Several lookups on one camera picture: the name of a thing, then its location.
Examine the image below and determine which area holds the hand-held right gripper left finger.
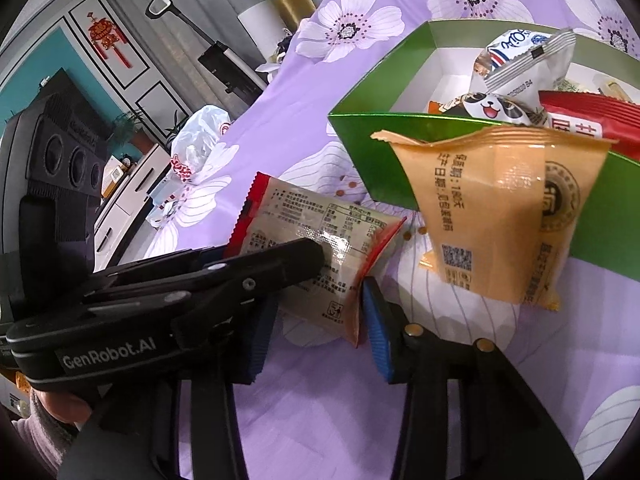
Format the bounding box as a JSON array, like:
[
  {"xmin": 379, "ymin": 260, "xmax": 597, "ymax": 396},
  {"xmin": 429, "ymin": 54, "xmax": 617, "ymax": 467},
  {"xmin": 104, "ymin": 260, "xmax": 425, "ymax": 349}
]
[{"xmin": 57, "ymin": 295, "xmax": 276, "ymax": 480}]

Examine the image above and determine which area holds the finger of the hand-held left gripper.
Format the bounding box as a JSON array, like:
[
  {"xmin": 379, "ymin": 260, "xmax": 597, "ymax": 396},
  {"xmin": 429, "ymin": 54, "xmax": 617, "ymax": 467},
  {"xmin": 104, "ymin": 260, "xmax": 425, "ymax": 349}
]
[
  {"xmin": 75, "ymin": 238, "xmax": 327, "ymax": 356},
  {"xmin": 92, "ymin": 246, "xmax": 228, "ymax": 286}
]

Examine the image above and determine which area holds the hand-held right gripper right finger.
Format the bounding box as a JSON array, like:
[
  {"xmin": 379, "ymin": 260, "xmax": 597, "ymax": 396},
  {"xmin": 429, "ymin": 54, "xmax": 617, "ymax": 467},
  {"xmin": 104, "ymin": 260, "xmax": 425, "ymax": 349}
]
[{"xmin": 361, "ymin": 276, "xmax": 586, "ymax": 480}]

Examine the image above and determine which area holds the beige red-edged snack packet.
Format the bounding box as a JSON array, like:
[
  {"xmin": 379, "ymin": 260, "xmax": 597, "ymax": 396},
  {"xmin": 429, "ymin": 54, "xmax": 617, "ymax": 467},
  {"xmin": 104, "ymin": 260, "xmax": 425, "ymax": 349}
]
[{"xmin": 225, "ymin": 171, "xmax": 407, "ymax": 348}]

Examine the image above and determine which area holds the green cardboard box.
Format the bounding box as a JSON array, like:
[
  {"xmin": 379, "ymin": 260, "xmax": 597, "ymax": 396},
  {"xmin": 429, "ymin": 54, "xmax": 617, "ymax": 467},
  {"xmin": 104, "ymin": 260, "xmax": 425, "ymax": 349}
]
[{"xmin": 327, "ymin": 20, "xmax": 640, "ymax": 283}]

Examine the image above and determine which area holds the red snack packet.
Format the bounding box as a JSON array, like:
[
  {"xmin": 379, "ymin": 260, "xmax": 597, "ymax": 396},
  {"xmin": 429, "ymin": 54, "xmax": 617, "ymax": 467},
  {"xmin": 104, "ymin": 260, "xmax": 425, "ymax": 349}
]
[{"xmin": 539, "ymin": 90, "xmax": 640, "ymax": 142}]

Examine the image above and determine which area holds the white blue snack packet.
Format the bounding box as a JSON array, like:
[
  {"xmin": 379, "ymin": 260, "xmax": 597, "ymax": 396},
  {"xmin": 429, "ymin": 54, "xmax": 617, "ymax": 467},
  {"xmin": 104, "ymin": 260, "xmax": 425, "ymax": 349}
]
[{"xmin": 470, "ymin": 27, "xmax": 578, "ymax": 98}]

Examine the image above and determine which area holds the person's left forearm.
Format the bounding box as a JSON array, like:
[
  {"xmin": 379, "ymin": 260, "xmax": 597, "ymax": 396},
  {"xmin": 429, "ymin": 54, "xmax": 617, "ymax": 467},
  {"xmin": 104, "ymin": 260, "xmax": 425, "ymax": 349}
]
[{"xmin": 10, "ymin": 390, "xmax": 83, "ymax": 478}]

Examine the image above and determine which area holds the person's left hand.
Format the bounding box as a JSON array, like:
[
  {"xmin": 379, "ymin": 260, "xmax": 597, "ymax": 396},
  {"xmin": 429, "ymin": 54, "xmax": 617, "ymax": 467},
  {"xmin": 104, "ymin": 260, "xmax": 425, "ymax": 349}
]
[{"xmin": 30, "ymin": 385, "xmax": 103, "ymax": 428}]

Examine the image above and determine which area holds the white low cabinet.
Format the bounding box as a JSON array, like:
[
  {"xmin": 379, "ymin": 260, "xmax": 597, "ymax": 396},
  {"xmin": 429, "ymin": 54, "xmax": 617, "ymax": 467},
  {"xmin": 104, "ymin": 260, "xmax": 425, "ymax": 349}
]
[{"xmin": 92, "ymin": 142, "xmax": 176, "ymax": 271}]

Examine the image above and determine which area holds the purple floral cloth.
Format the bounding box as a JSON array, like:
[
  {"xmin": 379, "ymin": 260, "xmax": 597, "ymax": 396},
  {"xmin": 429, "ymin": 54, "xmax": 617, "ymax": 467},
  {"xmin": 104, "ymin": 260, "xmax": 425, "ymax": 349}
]
[{"xmin": 140, "ymin": 0, "xmax": 640, "ymax": 480}]

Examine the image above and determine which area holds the green potted plant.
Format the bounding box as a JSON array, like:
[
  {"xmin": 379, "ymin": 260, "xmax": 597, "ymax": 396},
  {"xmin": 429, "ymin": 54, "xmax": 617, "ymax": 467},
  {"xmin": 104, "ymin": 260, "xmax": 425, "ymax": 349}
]
[{"xmin": 112, "ymin": 110, "xmax": 156, "ymax": 153}]

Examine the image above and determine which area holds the black television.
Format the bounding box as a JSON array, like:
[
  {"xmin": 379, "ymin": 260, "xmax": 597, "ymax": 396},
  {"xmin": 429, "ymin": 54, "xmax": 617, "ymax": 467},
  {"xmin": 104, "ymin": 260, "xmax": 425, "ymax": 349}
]
[{"xmin": 36, "ymin": 66, "xmax": 88, "ymax": 98}]

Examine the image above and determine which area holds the white plastic bag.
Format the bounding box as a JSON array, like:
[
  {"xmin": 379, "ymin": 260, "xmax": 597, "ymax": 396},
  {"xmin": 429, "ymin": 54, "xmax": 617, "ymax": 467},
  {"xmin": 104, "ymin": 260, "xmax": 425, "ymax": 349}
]
[{"xmin": 147, "ymin": 105, "xmax": 236, "ymax": 226}]

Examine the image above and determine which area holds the orange snack packet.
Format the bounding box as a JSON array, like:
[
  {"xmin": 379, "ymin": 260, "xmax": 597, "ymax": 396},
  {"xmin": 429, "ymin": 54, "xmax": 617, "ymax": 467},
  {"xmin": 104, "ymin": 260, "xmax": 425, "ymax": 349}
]
[{"xmin": 371, "ymin": 125, "xmax": 613, "ymax": 311}]

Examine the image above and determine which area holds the black and white vacuum cleaner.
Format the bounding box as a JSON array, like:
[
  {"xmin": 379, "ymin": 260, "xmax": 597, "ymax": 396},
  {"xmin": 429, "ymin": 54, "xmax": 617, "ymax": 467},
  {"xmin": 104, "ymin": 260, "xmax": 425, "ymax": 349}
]
[{"xmin": 144, "ymin": 0, "xmax": 267, "ymax": 109}]

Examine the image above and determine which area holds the white bin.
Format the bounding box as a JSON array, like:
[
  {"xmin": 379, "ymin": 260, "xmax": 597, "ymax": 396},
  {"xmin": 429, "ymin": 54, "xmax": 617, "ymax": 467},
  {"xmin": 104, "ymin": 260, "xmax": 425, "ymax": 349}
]
[{"xmin": 237, "ymin": 2, "xmax": 301, "ymax": 56}]

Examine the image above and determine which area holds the panda print snack packet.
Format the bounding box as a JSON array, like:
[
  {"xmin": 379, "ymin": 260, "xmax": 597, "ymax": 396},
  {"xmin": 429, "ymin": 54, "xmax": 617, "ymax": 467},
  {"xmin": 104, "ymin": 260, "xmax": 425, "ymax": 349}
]
[{"xmin": 427, "ymin": 91, "xmax": 548, "ymax": 126}]

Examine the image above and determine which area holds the gold foil snack packet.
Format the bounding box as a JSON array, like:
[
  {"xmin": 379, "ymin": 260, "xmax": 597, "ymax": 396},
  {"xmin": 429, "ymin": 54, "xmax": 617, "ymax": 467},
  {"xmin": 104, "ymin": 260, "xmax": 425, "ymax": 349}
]
[{"xmin": 592, "ymin": 72, "xmax": 638, "ymax": 101}]

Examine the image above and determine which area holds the red knot wall ornament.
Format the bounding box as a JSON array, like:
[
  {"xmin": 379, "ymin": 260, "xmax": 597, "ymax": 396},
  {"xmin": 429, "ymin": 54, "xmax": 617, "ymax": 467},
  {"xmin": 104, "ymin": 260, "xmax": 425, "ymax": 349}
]
[{"xmin": 85, "ymin": 9, "xmax": 133, "ymax": 70}]

